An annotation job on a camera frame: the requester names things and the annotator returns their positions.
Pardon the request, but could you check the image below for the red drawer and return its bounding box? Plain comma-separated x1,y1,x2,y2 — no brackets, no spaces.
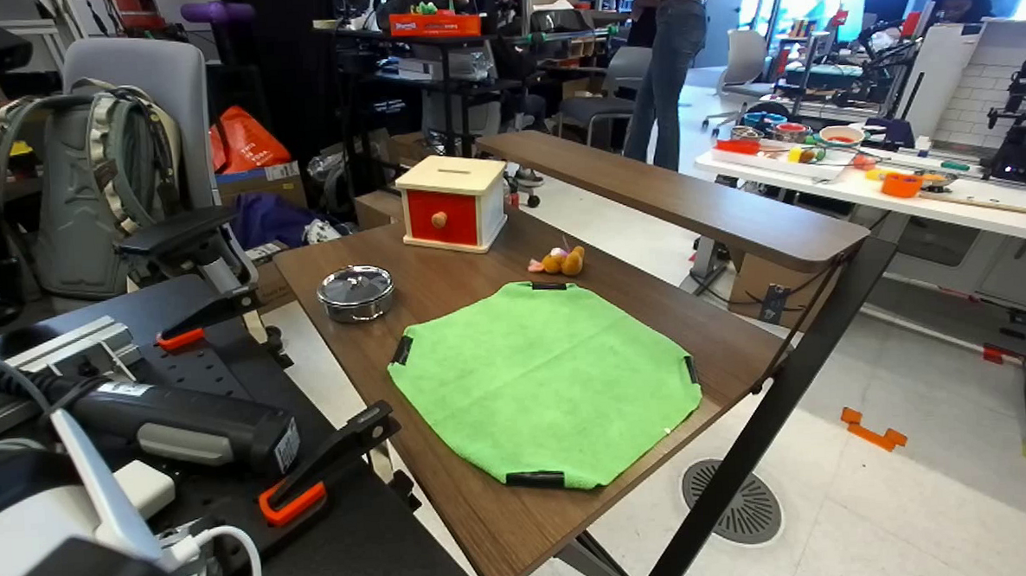
406,187,481,249

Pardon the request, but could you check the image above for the wooden box with red drawer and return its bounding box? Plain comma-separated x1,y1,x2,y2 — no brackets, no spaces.
394,152,511,259

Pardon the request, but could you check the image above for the small plush toy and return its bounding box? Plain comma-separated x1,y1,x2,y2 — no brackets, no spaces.
526,243,588,279

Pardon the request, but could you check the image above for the green cloth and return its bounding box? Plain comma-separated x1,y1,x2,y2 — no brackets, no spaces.
383,273,708,500

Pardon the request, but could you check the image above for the round silver metal tin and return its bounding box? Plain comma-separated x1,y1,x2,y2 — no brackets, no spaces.
316,263,398,325

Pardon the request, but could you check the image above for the brown wooden table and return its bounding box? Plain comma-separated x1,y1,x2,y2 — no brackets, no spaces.
475,116,875,325

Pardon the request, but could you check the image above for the black metal shelf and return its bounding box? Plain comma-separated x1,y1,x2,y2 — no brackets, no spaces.
331,17,531,195

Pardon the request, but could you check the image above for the dark office chair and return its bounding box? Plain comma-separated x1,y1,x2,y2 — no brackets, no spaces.
553,45,658,151

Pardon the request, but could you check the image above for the cardboard box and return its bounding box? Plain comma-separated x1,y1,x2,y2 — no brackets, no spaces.
725,246,846,329
214,160,310,215

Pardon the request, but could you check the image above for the purple cloth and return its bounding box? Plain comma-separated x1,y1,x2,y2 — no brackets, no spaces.
230,189,344,251

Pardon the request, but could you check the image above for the black clamp with orange grip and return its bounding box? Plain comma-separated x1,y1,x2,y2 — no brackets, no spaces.
153,280,267,353
253,400,406,529

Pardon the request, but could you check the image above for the flat red box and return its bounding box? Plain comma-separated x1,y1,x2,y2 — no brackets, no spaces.
388,9,484,42

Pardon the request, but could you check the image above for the orange bag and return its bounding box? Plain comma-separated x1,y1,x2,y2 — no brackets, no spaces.
208,103,293,176

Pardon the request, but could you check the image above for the round floor vent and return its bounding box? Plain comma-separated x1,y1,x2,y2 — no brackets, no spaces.
680,456,786,549

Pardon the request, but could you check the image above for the white office chair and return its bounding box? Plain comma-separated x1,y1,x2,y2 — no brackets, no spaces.
697,28,773,135

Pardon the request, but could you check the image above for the black handheld device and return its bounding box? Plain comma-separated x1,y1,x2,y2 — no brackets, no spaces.
45,367,303,488

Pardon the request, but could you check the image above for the white bowl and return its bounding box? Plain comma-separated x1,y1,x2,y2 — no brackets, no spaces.
818,123,868,148

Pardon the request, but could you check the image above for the orange floor marker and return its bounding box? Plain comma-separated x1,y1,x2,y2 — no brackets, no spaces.
839,404,909,456

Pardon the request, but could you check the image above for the grey office chair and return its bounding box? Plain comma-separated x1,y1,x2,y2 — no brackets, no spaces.
59,30,262,318

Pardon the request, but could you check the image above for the orange bowl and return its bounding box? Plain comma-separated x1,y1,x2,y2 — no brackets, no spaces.
880,170,924,200

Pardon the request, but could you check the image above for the white power adapter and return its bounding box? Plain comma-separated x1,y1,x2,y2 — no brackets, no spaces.
112,458,178,520

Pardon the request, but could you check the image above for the white table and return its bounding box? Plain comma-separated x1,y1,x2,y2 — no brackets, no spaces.
694,125,1026,481

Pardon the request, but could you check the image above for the grey backpack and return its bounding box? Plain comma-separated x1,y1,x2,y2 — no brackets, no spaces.
0,74,190,304

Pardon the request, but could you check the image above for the white tile board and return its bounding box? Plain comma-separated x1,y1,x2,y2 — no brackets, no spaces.
898,18,1026,170

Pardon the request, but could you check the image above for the white cable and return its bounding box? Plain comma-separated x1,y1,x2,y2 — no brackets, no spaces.
158,522,264,576

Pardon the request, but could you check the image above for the aluminium rail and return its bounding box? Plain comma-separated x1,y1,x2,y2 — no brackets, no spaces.
0,315,146,450

